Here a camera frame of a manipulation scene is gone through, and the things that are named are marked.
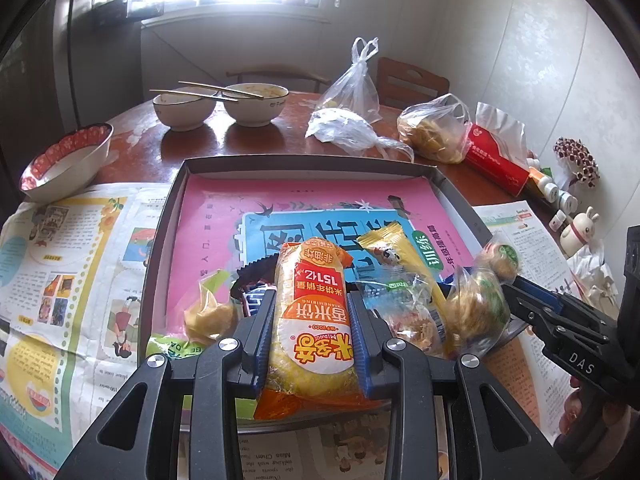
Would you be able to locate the yellow snack packet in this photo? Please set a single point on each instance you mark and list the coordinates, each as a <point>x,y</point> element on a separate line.
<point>395,247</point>

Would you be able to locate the red patterned bowl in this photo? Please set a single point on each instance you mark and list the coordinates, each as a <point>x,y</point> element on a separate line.
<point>65,165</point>

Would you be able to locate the wooden chopstick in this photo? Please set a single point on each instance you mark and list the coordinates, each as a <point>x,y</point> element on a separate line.
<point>185,93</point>
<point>220,90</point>

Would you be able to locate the dark refrigerator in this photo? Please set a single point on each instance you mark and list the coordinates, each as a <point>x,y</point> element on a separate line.
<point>90,35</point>

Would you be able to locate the red tissue pack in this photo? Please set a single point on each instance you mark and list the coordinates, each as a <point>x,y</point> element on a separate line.
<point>495,155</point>

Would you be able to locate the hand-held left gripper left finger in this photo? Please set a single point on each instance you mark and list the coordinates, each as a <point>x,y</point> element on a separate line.
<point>262,345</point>

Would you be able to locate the clear packet of yellow pastry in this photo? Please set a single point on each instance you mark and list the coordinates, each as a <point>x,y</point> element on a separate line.
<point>210,310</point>

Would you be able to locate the person's right hand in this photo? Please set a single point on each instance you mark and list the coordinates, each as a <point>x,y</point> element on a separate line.
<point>570,410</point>

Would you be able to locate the white medicine bottle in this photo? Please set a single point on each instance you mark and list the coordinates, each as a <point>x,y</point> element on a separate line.
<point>568,203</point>

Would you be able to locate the white rabbit figurine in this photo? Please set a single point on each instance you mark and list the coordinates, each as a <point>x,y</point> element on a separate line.
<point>577,232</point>

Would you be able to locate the clear packet of round cakes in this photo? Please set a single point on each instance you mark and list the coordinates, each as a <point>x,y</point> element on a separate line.
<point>475,305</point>

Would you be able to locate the orange rice cracker packet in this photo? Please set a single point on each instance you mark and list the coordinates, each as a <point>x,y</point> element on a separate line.
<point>310,320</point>

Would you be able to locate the pink and blue workbook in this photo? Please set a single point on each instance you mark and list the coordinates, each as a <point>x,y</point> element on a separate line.
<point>310,205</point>

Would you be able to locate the dark cardboard box tray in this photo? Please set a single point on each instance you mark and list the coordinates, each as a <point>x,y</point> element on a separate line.
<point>165,240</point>

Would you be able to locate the white bowl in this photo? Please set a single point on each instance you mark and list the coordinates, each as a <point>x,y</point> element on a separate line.
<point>255,105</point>
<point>182,110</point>

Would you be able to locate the brown chocolate bar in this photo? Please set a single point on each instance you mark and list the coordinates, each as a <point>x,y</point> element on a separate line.
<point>252,285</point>

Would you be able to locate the wooden chair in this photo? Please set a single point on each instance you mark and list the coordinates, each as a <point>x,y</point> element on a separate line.
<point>410,80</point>

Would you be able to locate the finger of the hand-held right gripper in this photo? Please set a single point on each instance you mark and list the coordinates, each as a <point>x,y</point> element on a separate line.
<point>525,312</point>
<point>537,290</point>

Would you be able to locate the plastic bag of yellow food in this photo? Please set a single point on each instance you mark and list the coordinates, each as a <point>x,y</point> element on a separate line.
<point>432,130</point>

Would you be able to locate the crumpled white tissue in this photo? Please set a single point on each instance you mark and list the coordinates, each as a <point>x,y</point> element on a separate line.
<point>595,270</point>

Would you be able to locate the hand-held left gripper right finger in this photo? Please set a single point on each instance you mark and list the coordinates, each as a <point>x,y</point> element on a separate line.
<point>362,350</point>

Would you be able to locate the crumpled white plastic bag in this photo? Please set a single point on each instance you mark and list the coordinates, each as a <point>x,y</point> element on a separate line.
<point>345,130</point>

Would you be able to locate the beaded tree ornament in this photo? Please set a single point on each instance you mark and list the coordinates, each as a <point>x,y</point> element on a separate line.
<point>577,160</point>

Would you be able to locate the orange medicine bottle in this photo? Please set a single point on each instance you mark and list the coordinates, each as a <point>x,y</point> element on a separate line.
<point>542,182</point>

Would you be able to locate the small white bottle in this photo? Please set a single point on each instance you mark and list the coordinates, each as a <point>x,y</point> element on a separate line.
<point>557,220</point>

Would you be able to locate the colourful newspaper sheet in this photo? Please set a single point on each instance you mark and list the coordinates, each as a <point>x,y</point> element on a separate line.
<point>75,285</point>

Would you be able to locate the newspaper sheet with cartoon figures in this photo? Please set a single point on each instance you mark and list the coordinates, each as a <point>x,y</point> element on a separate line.
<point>530,380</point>

